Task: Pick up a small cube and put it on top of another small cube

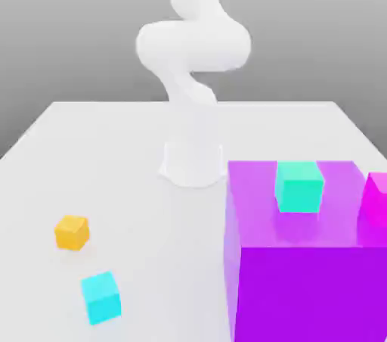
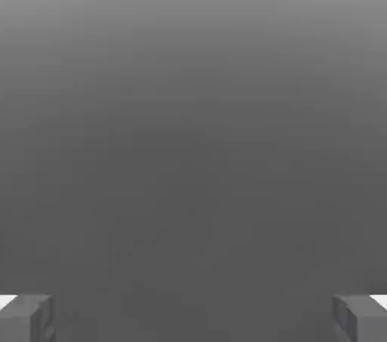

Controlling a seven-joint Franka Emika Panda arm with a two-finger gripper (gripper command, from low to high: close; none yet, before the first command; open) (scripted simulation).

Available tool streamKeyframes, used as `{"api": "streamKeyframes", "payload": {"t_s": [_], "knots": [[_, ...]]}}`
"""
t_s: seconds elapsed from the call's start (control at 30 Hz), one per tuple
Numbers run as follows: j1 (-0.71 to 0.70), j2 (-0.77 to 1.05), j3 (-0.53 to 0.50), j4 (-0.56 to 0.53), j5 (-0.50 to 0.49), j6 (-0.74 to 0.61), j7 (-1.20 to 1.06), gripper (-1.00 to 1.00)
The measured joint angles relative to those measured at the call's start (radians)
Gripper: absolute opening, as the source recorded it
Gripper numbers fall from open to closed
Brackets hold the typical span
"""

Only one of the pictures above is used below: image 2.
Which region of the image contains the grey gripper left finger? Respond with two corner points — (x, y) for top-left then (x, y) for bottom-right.
(0, 294), (57, 342)

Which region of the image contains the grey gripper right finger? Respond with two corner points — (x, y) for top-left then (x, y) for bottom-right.
(331, 294), (387, 342)

